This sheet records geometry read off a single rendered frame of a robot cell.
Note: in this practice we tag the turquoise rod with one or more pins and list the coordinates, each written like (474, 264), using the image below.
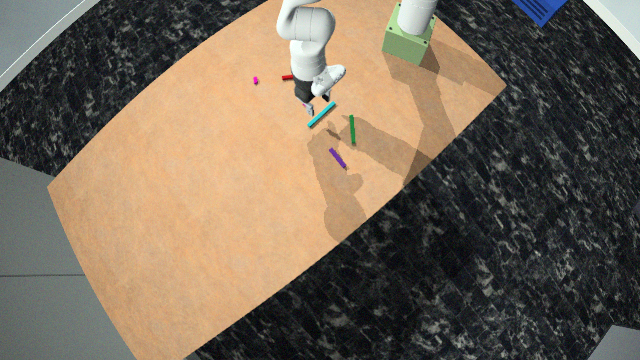
(322, 113)

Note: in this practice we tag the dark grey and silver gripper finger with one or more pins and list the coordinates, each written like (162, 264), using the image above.
(326, 96)
(309, 108)

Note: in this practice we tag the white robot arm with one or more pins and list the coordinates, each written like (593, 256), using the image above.
(310, 29)

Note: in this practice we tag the purple rod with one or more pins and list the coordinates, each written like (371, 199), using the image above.
(336, 156)

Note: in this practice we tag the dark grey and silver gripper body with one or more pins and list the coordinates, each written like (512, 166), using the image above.
(325, 77)

